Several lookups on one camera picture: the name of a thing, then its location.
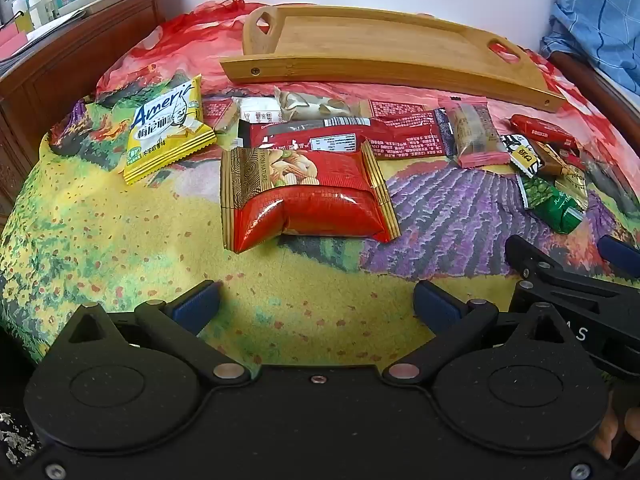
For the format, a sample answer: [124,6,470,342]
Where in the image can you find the dark wooden bed frame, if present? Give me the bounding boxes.
[547,52,640,128]

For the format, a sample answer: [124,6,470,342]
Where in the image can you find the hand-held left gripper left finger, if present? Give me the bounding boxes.
[65,280,251,387]

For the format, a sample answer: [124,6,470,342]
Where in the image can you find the person's right hand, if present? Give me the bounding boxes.
[592,400,640,466]

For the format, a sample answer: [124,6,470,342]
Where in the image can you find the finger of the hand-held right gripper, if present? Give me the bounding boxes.
[597,234,640,280]
[504,234,564,282]

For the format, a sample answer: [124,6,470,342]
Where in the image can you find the dark red long packet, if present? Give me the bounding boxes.
[236,116,376,153]

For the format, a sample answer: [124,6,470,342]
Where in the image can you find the white gold-dotted snack packet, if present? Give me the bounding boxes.
[274,86,353,122]

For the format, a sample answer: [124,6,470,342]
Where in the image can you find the large red nut packet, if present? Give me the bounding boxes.
[220,140,401,253]

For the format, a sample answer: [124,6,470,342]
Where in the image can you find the small red packet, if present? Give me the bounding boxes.
[201,99,236,133]

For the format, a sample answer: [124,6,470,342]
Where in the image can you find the green pea packet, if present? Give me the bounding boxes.
[516,175,586,235]

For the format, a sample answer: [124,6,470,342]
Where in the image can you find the brown candy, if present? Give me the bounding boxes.
[530,141,571,177]

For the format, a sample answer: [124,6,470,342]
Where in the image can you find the black and white packet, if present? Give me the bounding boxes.
[499,134,545,177]

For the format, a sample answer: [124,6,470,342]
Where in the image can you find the red sausage stick packet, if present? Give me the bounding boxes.
[510,114,580,150]

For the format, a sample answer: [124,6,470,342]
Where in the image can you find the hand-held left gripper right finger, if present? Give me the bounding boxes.
[381,280,573,387]

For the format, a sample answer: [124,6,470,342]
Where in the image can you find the landscape printed cloth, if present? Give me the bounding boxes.
[0,0,640,396]

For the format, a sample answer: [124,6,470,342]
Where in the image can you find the yellow snack packet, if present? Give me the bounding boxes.
[122,74,217,186]

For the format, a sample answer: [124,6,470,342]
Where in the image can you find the small white candy packet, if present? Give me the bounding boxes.
[239,99,282,124]

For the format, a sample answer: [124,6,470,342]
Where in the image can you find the pink wafer packet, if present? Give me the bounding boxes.
[444,99,512,169]

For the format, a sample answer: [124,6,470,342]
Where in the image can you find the wooden headboard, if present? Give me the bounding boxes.
[0,0,186,221]

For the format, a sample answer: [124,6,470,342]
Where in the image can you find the wooden tray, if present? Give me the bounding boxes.
[220,5,566,113]

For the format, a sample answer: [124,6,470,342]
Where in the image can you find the white paper sheets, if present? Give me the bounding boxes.
[0,10,88,63]

